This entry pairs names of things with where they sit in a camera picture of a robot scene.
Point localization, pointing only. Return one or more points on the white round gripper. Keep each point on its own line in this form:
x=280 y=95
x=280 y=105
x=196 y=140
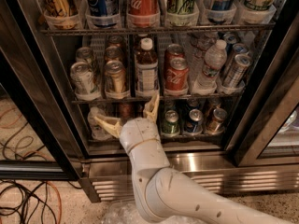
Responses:
x=139 y=132

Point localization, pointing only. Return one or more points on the orange soda can front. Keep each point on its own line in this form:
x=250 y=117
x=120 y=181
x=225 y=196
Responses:
x=115 y=75

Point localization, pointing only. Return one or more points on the orange soda can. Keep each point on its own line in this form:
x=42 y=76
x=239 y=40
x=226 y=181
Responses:
x=113 y=54
x=115 y=75
x=116 y=41

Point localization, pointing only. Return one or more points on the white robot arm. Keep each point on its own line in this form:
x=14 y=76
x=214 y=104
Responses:
x=161 y=191

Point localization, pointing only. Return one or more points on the clear water bottle bottom shelf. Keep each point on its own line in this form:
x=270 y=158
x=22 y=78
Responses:
x=98 y=133

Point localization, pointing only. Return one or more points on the clear water bottle shelf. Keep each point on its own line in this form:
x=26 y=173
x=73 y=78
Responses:
x=214 y=59
x=98 y=133

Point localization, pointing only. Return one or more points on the green can bottom shelf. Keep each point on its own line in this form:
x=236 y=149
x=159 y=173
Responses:
x=170 y=125

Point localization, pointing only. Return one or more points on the brown tea bottle middle shelf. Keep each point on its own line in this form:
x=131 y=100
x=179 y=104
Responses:
x=146 y=66

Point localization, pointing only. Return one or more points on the red cola can front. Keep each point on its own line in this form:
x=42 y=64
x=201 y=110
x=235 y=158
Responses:
x=176 y=74

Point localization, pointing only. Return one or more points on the blue can bottom shelf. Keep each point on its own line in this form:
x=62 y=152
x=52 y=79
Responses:
x=193 y=122

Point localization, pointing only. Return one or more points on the steel fridge vent grille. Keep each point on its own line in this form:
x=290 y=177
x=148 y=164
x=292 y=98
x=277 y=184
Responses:
x=109 y=179

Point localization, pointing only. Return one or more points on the white green can front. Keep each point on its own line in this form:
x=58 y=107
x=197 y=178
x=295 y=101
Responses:
x=82 y=76

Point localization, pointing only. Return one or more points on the red cola can rear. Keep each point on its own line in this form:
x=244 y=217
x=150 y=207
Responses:
x=173 y=51

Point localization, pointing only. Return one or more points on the orange soda can rear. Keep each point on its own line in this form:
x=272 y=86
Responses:
x=116 y=41

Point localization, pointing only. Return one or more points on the white green can rear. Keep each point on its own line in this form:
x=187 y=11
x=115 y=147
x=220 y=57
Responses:
x=85 y=54

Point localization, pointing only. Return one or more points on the orange brown can bottom shelf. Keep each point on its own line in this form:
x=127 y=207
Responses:
x=214 y=123

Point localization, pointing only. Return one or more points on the left glass fridge door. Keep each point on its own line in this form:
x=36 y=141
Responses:
x=30 y=63

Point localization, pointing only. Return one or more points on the glass fridge door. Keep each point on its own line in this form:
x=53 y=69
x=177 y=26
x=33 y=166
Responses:
x=260 y=140
x=30 y=63

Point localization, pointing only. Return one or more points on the clear water bottle middle shelf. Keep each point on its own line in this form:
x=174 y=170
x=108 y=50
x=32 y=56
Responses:
x=214 y=59

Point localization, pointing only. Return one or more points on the silver energy can front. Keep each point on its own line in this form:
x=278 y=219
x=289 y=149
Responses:
x=239 y=66

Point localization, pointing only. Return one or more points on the silver energy can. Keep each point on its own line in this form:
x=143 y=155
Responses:
x=239 y=66
x=237 y=48
x=231 y=38

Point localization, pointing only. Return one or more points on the red cola can top shelf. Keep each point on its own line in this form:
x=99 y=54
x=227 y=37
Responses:
x=143 y=12

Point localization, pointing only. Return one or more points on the silver energy can rear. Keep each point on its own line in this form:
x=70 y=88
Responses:
x=231 y=38

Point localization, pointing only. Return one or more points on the right glass fridge door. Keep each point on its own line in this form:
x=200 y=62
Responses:
x=260 y=140

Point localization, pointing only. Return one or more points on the clear plastic bag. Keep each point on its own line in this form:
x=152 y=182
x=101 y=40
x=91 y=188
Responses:
x=126 y=213

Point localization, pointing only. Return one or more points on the middle wire shelf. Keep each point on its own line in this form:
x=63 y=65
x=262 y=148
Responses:
x=162 y=98

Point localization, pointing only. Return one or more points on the wire shelf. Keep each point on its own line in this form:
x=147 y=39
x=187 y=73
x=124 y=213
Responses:
x=160 y=30
x=162 y=98

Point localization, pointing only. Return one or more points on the top wire shelf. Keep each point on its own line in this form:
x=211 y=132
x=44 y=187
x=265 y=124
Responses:
x=160 y=30

